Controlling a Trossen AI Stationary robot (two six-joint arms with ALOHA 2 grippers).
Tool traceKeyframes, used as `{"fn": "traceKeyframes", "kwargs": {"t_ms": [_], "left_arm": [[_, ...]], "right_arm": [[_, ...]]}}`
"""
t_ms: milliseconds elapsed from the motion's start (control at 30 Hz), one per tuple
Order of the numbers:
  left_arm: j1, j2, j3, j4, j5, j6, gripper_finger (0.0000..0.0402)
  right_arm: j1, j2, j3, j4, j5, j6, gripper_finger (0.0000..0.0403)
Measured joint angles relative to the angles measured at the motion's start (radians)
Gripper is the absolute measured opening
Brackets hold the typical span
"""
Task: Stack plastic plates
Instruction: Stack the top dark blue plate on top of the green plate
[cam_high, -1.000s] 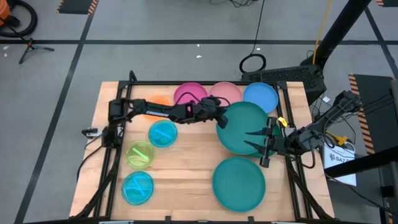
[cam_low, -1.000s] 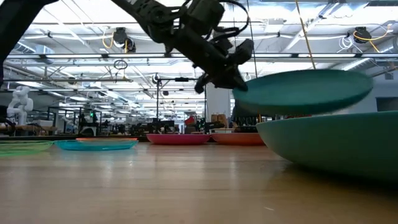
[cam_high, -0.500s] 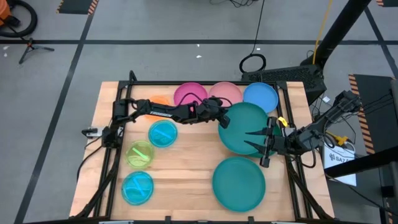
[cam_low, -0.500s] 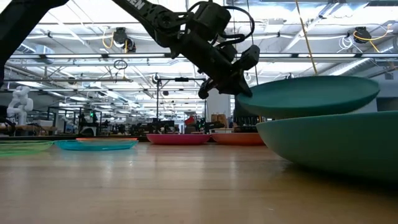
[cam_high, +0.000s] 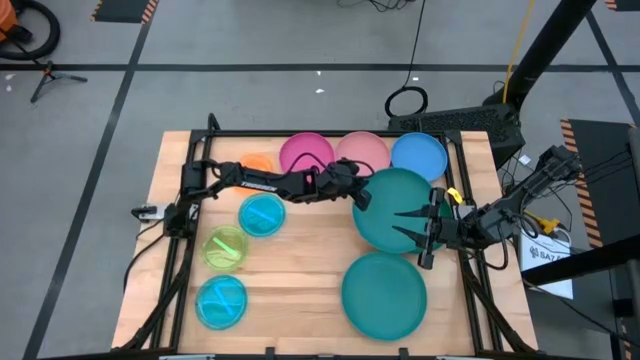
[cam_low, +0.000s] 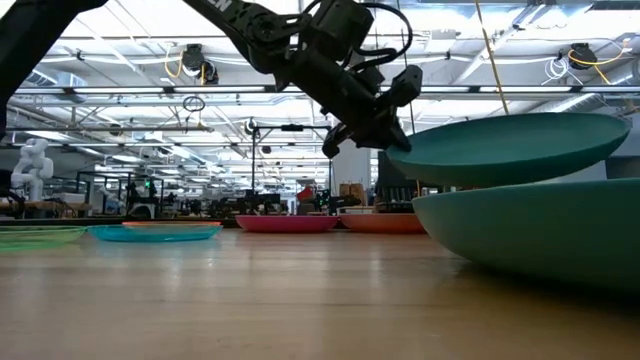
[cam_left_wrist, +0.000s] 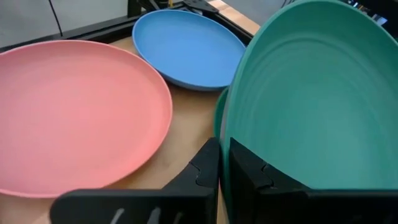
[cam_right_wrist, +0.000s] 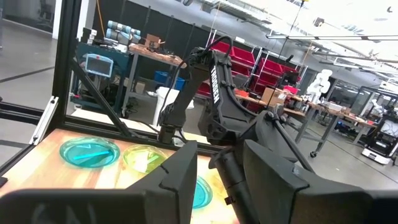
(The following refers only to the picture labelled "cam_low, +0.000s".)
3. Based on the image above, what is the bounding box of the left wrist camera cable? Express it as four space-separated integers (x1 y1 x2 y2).
349 1 415 72

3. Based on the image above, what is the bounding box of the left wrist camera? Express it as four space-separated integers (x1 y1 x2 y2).
299 0 375 64

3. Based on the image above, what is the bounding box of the white building column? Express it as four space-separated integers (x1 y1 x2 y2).
332 142 374 210

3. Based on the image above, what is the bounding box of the yellow hanging cable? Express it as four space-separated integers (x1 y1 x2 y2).
473 0 511 116

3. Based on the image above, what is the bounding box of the brown cardboard box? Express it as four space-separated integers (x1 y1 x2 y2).
338 182 369 207

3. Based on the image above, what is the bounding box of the long ceiling light strip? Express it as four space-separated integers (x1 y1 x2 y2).
14 85 640 95

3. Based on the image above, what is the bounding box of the black gantry frame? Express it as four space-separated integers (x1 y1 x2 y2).
251 123 333 221

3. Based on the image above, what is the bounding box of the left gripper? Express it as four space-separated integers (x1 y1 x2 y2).
277 49 424 159

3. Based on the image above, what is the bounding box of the cyan transparent plastic plate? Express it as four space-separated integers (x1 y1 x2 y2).
86 223 224 244

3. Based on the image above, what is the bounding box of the hot pink plastic plate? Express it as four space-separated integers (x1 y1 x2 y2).
234 214 340 235

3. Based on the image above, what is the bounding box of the orange transparent plastic plate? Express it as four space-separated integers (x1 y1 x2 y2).
121 220 222 227

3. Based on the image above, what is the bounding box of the black monitor on stand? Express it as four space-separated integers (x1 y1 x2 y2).
374 149 419 214

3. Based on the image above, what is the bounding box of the green transparent plastic plate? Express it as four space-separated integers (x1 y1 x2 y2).
0 225 88 254

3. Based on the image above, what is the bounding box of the teal plastic plate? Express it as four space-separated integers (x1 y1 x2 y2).
411 177 640 296
385 111 632 189

